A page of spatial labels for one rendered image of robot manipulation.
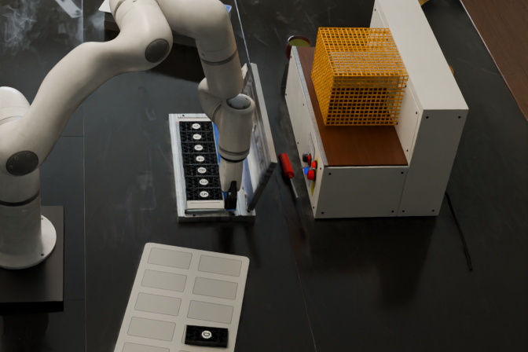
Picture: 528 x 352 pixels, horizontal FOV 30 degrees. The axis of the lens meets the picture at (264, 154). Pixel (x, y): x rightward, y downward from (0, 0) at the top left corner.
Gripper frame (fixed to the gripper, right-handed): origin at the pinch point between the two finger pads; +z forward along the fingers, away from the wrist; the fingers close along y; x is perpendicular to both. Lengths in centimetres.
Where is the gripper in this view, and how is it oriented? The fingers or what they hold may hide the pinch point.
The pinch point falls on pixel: (229, 195)
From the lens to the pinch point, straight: 265.6
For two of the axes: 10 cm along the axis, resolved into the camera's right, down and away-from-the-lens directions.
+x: 9.9, -0.1, 1.6
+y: 1.3, 6.4, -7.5
